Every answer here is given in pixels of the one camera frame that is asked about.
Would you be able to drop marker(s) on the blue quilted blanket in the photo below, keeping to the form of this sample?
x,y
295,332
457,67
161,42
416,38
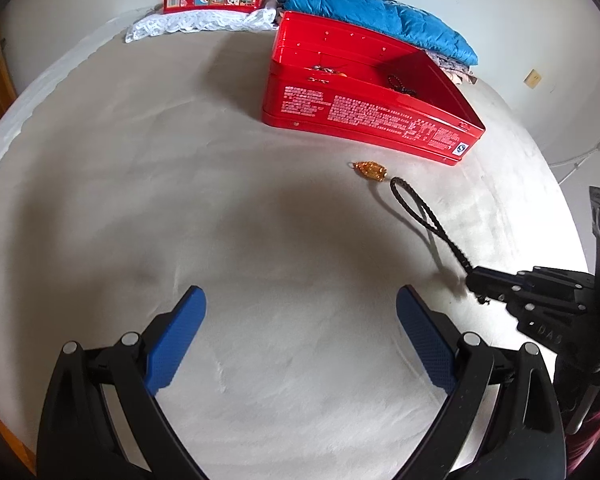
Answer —
x,y
395,19

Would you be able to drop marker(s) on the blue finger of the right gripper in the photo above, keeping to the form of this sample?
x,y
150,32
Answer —
x,y
488,284

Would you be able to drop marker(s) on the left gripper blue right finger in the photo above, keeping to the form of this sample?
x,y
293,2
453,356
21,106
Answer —
x,y
432,334

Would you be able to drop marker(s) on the white lace cloth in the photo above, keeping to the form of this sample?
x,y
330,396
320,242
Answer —
x,y
188,22

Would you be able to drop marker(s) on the red tin box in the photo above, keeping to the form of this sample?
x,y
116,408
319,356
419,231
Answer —
x,y
347,81

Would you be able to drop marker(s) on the beige wall socket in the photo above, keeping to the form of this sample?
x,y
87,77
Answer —
x,y
532,79

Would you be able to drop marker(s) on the folded floral cloth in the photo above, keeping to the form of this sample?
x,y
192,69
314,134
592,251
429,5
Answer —
x,y
458,72

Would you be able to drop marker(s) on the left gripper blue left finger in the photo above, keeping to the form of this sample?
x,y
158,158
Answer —
x,y
168,337

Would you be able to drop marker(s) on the black cord gold pendant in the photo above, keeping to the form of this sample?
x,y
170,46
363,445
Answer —
x,y
427,219

